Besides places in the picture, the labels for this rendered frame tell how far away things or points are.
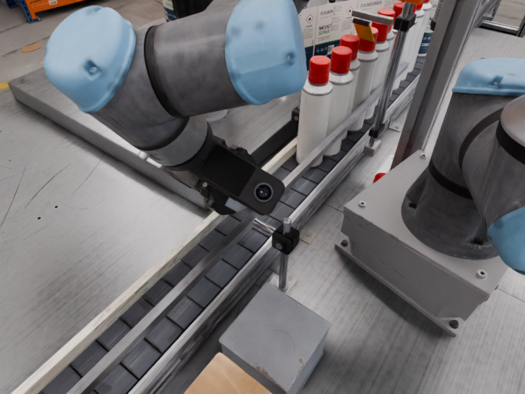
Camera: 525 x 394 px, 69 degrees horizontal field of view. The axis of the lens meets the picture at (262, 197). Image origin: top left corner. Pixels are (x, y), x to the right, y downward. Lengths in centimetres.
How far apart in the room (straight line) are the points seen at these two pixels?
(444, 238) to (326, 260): 20
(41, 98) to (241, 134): 50
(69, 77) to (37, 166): 64
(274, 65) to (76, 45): 14
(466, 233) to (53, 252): 64
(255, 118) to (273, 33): 59
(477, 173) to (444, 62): 30
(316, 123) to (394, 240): 24
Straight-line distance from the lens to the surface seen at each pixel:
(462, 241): 55
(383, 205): 61
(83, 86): 31
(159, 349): 53
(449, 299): 59
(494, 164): 38
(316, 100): 64
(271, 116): 87
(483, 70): 48
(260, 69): 28
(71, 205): 81
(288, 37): 28
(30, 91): 111
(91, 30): 33
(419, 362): 60
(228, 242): 50
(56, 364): 53
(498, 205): 38
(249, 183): 43
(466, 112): 48
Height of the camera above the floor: 136
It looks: 46 degrees down
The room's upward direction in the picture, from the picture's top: straight up
